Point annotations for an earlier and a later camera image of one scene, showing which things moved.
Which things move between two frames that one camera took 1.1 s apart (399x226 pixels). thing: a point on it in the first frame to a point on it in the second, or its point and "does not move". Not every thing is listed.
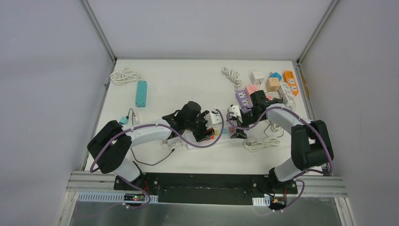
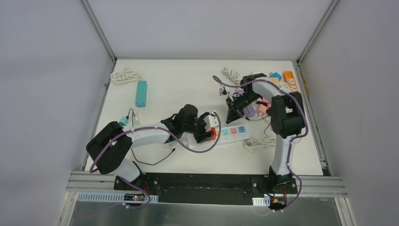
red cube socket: [211, 137] does not move
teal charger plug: [123, 121] does not move
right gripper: [239, 133] to [235, 112]
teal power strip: [141, 94] does not move
